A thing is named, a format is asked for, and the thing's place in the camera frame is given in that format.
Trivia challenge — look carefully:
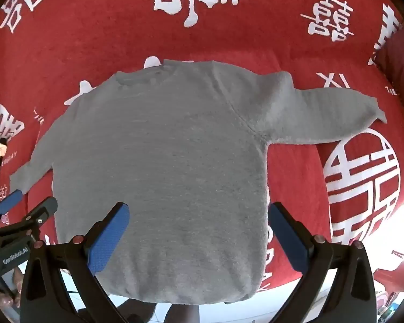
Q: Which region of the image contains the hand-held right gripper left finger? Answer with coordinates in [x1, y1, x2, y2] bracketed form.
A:
[20, 202, 131, 323]

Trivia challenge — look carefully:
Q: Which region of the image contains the red plastic stool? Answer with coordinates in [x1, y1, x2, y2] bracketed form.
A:
[374, 259, 404, 293]

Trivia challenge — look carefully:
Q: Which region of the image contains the red printed blanket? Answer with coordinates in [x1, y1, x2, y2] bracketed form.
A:
[0, 0, 404, 292]

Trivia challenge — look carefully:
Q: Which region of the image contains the grey knit sweater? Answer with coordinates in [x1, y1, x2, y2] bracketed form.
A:
[9, 59, 388, 305]

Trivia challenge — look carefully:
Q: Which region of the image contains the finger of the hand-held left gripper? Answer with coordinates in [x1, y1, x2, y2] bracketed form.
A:
[0, 190, 23, 223]
[18, 196, 59, 238]

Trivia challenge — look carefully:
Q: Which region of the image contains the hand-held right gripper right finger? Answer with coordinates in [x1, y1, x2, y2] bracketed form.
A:
[268, 202, 379, 323]

